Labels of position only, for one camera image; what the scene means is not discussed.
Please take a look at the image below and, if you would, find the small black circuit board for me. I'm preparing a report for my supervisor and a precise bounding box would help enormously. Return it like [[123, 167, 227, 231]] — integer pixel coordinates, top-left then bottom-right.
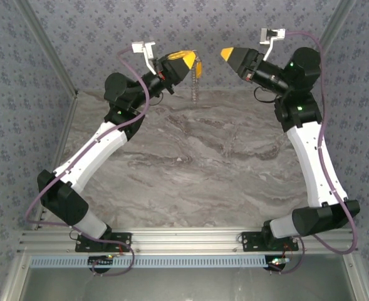
[[88, 255, 115, 274], [264, 255, 291, 273]]

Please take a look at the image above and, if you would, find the grey metal sheet panel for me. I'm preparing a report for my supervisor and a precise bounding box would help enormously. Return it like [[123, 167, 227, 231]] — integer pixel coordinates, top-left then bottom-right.
[[23, 268, 357, 301]]

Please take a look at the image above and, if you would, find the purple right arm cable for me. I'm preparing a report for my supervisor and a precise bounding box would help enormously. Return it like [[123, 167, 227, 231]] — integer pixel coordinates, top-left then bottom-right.
[[270, 30, 359, 276]]

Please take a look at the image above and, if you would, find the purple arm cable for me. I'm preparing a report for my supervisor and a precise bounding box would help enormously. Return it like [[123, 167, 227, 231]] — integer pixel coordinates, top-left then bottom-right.
[[24, 46, 150, 277], [270, 30, 359, 276]]

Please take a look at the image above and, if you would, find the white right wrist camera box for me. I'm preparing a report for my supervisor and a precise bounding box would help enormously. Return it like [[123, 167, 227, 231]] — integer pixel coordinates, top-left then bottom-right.
[[259, 28, 287, 62]]

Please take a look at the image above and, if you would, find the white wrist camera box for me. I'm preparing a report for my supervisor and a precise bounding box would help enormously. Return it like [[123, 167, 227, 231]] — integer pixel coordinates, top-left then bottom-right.
[[131, 40, 157, 76], [259, 28, 287, 62]]

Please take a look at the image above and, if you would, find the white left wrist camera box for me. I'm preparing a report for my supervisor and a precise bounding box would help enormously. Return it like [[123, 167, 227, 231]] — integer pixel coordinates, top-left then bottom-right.
[[131, 40, 157, 76]]

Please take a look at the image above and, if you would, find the aluminium corner post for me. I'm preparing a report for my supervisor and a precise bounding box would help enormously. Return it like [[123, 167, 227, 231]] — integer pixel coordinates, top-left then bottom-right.
[[315, 0, 358, 56], [14, 0, 79, 98]]

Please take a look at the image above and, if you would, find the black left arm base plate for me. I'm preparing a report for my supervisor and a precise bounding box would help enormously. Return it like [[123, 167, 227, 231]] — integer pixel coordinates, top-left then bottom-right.
[[75, 231, 133, 253]]

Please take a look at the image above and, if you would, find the grooved aluminium base rail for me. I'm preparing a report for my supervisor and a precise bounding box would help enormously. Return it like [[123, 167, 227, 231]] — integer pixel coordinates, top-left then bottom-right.
[[17, 228, 360, 254]]

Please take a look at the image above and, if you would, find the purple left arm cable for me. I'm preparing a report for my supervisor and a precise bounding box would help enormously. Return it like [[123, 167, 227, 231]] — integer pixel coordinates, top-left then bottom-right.
[[24, 46, 150, 277]]

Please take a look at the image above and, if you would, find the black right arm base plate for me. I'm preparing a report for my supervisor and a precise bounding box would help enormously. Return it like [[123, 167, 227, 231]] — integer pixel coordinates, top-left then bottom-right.
[[240, 231, 299, 252]]

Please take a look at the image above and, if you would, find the slotted pale cable duct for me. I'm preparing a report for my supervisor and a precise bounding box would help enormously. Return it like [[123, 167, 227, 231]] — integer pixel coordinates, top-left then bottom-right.
[[29, 255, 268, 269]]

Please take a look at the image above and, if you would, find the aluminium frame leg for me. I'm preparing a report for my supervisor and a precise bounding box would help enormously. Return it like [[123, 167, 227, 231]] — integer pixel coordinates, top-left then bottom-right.
[[0, 253, 31, 301], [342, 253, 369, 301]]

